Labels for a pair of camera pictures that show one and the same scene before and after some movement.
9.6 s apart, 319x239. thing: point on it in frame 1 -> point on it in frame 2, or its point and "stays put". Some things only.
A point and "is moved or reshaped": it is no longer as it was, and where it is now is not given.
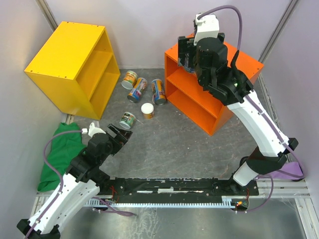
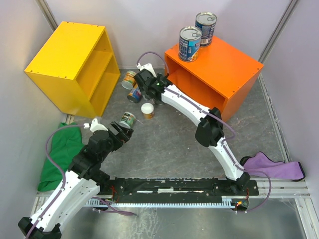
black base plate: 114,187 stays put
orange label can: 129,78 stays put
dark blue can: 190,69 is moved or reshaped
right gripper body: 202,79 -> 145,91
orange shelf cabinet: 206,108 stays put
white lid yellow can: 147,109 stays put
